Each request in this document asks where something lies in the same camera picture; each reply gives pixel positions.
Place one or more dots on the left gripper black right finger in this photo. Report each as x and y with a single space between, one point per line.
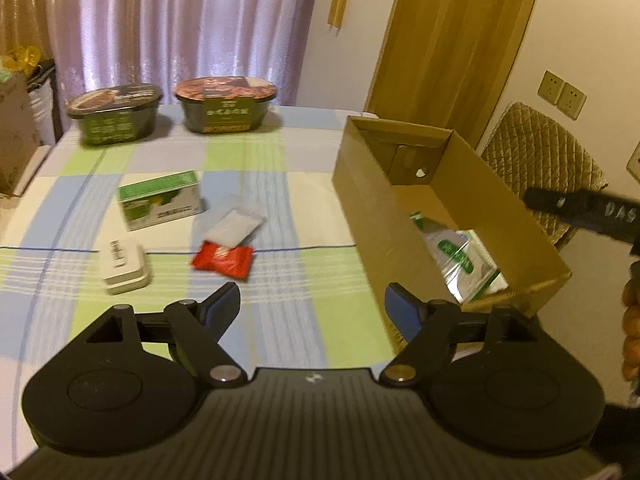
426 328

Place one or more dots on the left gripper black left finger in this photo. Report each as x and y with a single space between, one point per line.
197 328

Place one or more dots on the person's right hand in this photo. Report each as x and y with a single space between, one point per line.
631 326

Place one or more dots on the green white foil packets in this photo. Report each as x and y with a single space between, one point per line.
467 267

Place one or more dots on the red snack packet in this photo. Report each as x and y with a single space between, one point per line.
232 262

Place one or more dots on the white power adapter plug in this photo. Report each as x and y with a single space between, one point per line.
123 266

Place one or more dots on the clear plastic box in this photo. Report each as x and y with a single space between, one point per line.
231 226

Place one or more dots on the quilted beige chair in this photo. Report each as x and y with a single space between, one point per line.
528 148

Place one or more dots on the green white medicine box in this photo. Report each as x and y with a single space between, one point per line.
160 200

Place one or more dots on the brown cardboard box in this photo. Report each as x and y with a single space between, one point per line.
386 170

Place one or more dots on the dark round Honglu food bowl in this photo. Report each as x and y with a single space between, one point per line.
222 104

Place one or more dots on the dark green rectangular food bowl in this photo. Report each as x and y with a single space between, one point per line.
118 114

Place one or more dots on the wooden door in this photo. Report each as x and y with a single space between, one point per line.
445 63

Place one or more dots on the brown cardboard carton stack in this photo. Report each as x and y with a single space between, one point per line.
19 138

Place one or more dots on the white bucket with black bag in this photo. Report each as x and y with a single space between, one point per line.
43 94

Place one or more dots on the lilac sheer curtain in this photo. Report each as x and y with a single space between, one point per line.
104 43

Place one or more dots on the yellow plastic bag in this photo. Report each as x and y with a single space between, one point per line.
22 59

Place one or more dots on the beige wall socket plate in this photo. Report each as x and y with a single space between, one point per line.
550 87

